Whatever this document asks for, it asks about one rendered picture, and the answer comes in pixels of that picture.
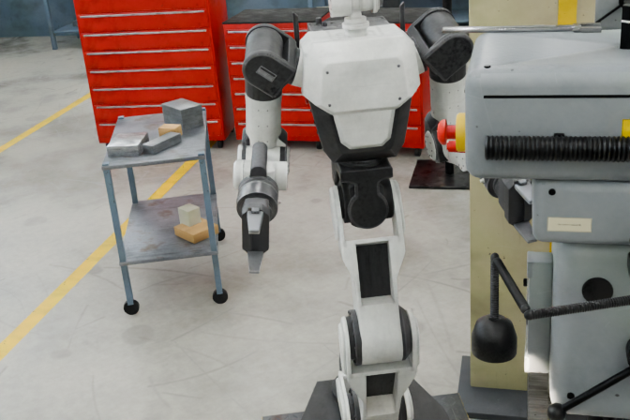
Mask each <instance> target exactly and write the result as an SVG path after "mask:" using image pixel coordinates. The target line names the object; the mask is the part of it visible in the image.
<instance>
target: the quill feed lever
mask: <svg viewBox="0 0 630 420"><path fill-rule="evenodd" d="M625 351H626V357H627V362H628V365H629V367H627V368H626V369H624V370H622V371H620V372H618V373H617V374H615V375H613V376H611V377H610V378H608V379H606V380H604V381H603V382H600V383H599V384H597V385H596V386H594V387H592V388H591V389H589V390H587V391H585V392H584V393H582V394H580V395H578V396H577V397H574V398H572V399H570V400H569V401H567V402H565V403H564V404H563V405H562V404H561V403H558V402H554V403H551V404H550V405H549V406H548V407H547V417H548V418H549V419H550V420H564V419H565V417H566V412H567V411H569V410H571V409H573V408H574V407H576V406H577V405H579V404H581V403H582V402H584V401H586V400H588V399H589V398H592V397H594V396H596V395H597V394H599V393H601V392H603V391H604V390H606V389H608V388H609V387H611V386H612V385H614V384H616V383H618V382H620V381H622V380H624V379H626V378H627V377H629V376H630V339H629V340H628V342H627V344H626V348H625Z"/></svg>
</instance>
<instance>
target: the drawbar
mask: <svg viewBox="0 0 630 420"><path fill-rule="evenodd" d="M622 20H624V21H630V4H623V6H622ZM620 49H623V50H630V23H628V22H622V29H621V43H620Z"/></svg>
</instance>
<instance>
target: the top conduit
mask: <svg viewBox="0 0 630 420"><path fill-rule="evenodd" d="M485 159H486V160H489V159H490V160H491V161H492V160H493V159H495V160H496V161H497V160H498V159H499V160H500V161H502V160H503V159H504V160H507V159H508V160H512V159H513V160H514V161H515V160H518V161H520V160H523V161H524V160H526V159H527V160H528V161H529V160H532V161H534V160H537V161H538V160H541V161H543V160H545V161H549V160H550V161H553V160H555V161H558V160H559V161H563V160H564V161H565V162H566V161H567V160H569V161H570V162H571V161H572V160H574V161H575V162H576V161H577V160H578V161H579V162H580V161H581V160H583V161H584V162H585V161H587V160H588V161H589V162H590V161H593V162H595V161H596V160H597V161H598V162H600V161H601V160H602V161H603V162H605V161H607V162H610V161H612V162H614V161H617V162H620V161H621V162H625V161H627V162H629V161H630V137H629V136H628V137H627V138H625V137H624V136H623V137H620V136H618V137H617V138H616V137H615V136H613V137H612V138H611V137H610V136H608V137H606V136H604V137H601V136H599V137H596V136H593V137H591V136H589V137H586V136H584V137H581V136H579V137H577V136H575V137H572V136H570V137H567V136H565V137H564V133H554V137H553V136H551V137H549V136H546V137H544V136H542V137H540V136H537V137H535V136H532V137H531V136H530V135H529V136H528V137H526V136H525V135H524V136H523V137H521V136H520V135H519V136H518V137H517V136H516V135H515V136H514V137H512V136H511V135H510V136H509V137H507V136H506V135H505V136H502V135H501V136H500V137H499V136H498V135H496V136H495V137H494V136H493V135H491V136H490V137H489V136H488V135H487V136H486V138H485Z"/></svg>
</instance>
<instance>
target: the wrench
mask: <svg viewBox="0 0 630 420"><path fill-rule="evenodd" d="M601 30H602V27H601V26H600V22H581V23H573V25H572V24H556V25H506V26H458V27H444V28H443V29H442V33H443V34H451V33H506V32H561V31H573V32H574V33H580V32H581V33H601Z"/></svg>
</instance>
